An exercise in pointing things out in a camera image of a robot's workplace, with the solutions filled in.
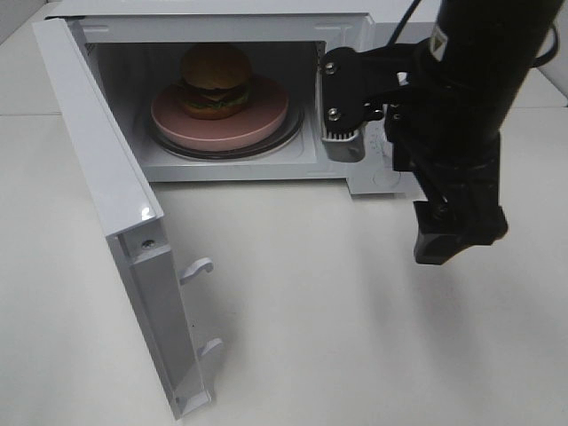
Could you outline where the white microwave door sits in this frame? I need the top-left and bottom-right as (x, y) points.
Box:
(33, 18), (223, 418)

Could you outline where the round microwave door button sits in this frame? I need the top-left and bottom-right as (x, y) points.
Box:
(373, 170), (401, 189)

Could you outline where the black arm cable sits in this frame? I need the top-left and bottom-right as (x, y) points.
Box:
(385, 0), (560, 67)

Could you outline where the white microwave oven body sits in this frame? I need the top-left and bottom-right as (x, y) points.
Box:
(45, 1), (417, 194)

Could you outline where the glass microwave turntable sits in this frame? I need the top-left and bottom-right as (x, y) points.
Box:
(150, 113), (306, 162)

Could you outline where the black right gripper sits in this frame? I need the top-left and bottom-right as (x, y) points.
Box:
(320, 43), (501, 213)

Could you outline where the burger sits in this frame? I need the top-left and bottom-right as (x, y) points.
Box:
(177, 43), (253, 120)

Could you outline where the pink plate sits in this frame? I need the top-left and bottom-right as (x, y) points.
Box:
(150, 77), (290, 152)

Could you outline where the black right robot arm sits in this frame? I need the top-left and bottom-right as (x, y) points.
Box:
(320, 1), (562, 265)

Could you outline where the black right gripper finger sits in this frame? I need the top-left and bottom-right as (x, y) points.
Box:
(414, 201), (509, 265)

